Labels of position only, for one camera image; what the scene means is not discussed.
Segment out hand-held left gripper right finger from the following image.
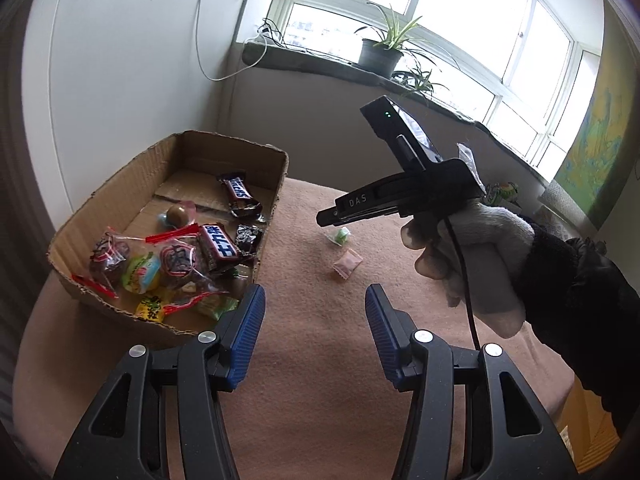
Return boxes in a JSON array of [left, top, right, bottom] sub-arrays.
[[365, 284, 581, 480]]

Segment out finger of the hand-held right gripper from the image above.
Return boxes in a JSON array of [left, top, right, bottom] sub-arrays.
[[316, 205, 409, 227]]

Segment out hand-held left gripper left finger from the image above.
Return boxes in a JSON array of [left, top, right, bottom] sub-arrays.
[[52, 284, 267, 480]]

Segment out green candy packet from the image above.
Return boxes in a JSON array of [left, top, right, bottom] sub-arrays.
[[192, 296, 240, 322]]

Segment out black candy packet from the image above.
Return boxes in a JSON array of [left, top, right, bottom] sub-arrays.
[[235, 224, 265, 262]]

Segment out brown chocolate bar white print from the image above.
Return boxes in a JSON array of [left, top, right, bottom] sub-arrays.
[[197, 223, 242, 274]]

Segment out brown chocolate bar blue print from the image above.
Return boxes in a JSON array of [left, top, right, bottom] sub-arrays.
[[217, 172, 264, 219]]

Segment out yellow candy packet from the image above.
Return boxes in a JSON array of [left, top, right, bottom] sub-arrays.
[[136, 293, 169, 322]]

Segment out clear red-edged dried fruit packet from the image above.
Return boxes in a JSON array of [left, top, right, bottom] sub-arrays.
[[71, 227, 132, 299], [146, 224, 207, 292]]

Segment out round yellow-green jelly packet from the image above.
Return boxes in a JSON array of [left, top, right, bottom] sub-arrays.
[[122, 254, 164, 294]]

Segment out cardboard box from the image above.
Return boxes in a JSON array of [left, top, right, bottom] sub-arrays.
[[47, 130, 290, 339]]

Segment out person's right hand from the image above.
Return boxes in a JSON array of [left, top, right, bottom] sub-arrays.
[[401, 204, 536, 339]]

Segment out small pink packet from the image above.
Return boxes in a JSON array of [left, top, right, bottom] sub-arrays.
[[332, 248, 364, 280]]

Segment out small spider plant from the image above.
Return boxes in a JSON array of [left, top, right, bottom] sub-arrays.
[[391, 66, 452, 107]]

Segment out white radiator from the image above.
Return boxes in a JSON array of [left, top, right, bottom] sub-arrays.
[[536, 179, 602, 235]]

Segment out brown round candy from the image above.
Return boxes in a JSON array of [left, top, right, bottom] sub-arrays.
[[160, 202, 197, 229]]

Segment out potted spider plant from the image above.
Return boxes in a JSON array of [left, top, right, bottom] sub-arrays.
[[354, 2, 437, 81]]

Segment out grey windowsill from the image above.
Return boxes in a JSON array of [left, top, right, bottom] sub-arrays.
[[242, 39, 558, 187]]

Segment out window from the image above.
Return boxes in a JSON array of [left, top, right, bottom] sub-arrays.
[[269, 0, 603, 167]]

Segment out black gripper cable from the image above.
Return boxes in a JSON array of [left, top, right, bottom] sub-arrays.
[[444, 214, 482, 352]]

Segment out wall map poster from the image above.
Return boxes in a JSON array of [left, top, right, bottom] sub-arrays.
[[551, 0, 640, 233]]

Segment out white cable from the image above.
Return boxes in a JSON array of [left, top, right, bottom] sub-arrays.
[[194, 0, 267, 82]]

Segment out black cables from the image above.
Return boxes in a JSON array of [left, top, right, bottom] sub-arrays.
[[256, 17, 287, 47]]

